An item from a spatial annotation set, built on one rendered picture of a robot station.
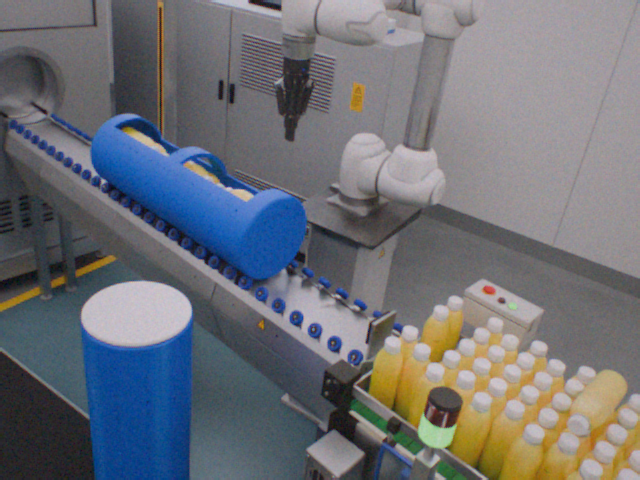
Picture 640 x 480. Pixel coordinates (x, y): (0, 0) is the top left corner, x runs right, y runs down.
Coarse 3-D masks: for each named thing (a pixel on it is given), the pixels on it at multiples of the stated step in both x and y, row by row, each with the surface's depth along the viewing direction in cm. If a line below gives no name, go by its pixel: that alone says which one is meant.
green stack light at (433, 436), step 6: (426, 420) 112; (420, 426) 115; (426, 426) 112; (432, 426) 111; (420, 432) 114; (426, 432) 113; (432, 432) 112; (438, 432) 111; (444, 432) 111; (450, 432) 112; (420, 438) 114; (426, 438) 113; (432, 438) 112; (438, 438) 112; (444, 438) 112; (450, 438) 113; (432, 444) 113; (438, 444) 112; (444, 444) 113
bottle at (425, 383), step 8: (424, 376) 143; (416, 384) 145; (424, 384) 142; (432, 384) 141; (440, 384) 142; (416, 392) 144; (424, 392) 142; (416, 400) 144; (424, 400) 142; (416, 408) 145; (408, 416) 149; (416, 416) 146; (416, 424) 146
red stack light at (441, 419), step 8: (424, 408) 113; (432, 408) 110; (424, 416) 112; (432, 416) 110; (440, 416) 109; (448, 416) 109; (456, 416) 110; (432, 424) 111; (440, 424) 110; (448, 424) 110
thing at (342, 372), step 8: (344, 360) 157; (328, 368) 153; (336, 368) 153; (344, 368) 154; (352, 368) 154; (328, 376) 152; (336, 376) 151; (344, 376) 151; (352, 376) 151; (360, 376) 154; (328, 384) 153; (336, 384) 149; (344, 384) 149; (352, 384) 152; (328, 392) 154; (336, 392) 151; (344, 392) 151; (352, 392) 154; (336, 400) 152; (344, 400) 153; (352, 400) 156; (344, 408) 154
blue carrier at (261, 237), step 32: (96, 160) 226; (128, 160) 213; (160, 160) 205; (192, 160) 231; (128, 192) 218; (160, 192) 201; (192, 192) 192; (224, 192) 187; (256, 192) 210; (192, 224) 193; (224, 224) 183; (256, 224) 179; (288, 224) 190; (224, 256) 188; (256, 256) 185; (288, 256) 198
